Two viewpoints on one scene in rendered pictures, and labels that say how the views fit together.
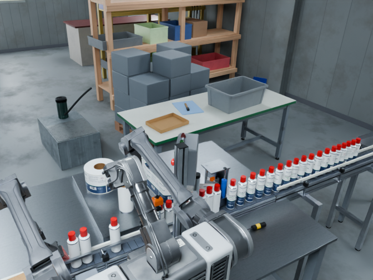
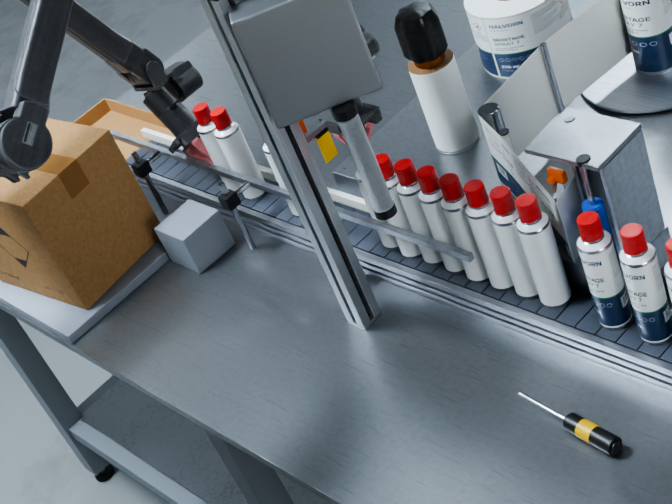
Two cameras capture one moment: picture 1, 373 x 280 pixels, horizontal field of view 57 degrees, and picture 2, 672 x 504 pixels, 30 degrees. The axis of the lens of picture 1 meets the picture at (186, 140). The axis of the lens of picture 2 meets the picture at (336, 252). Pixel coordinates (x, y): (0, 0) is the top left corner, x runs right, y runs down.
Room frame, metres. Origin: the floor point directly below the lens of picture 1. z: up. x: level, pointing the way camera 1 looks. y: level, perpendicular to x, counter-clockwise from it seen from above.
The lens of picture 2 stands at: (1.34, -1.69, 2.22)
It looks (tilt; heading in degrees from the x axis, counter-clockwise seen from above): 36 degrees down; 91
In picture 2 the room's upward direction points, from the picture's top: 24 degrees counter-clockwise
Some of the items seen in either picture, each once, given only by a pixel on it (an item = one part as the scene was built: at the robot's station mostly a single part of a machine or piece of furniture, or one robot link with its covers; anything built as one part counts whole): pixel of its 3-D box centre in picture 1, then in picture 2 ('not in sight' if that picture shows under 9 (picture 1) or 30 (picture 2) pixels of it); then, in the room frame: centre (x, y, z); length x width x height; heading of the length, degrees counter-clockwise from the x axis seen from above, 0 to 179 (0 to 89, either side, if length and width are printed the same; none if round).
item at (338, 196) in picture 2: (104, 244); (297, 182); (1.30, 0.40, 0.90); 1.07 x 0.01 x 0.02; 121
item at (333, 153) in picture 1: (331, 159); not in sight; (2.13, -1.05, 0.98); 0.05 x 0.05 x 0.20
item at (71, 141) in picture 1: (72, 123); not in sight; (3.78, 1.40, 0.37); 0.77 x 0.64 x 0.74; 38
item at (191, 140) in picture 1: (186, 158); (303, 41); (1.40, 0.00, 1.38); 0.17 x 0.10 x 0.19; 176
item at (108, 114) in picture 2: not in sight; (102, 146); (0.90, 0.99, 0.85); 0.30 x 0.26 x 0.04; 121
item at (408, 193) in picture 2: not in sight; (421, 211); (1.48, 0.04, 0.98); 0.05 x 0.05 x 0.20
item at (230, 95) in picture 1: (236, 94); not in sight; (3.56, -0.52, 0.91); 0.60 x 0.40 x 0.22; 130
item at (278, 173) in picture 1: (278, 177); not in sight; (1.87, -0.61, 0.98); 0.05 x 0.05 x 0.20
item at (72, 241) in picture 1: (74, 249); (220, 148); (1.19, 0.51, 0.98); 0.05 x 0.05 x 0.20
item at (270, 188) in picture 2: (109, 246); (262, 185); (1.24, 0.36, 0.95); 1.07 x 0.01 x 0.01; 121
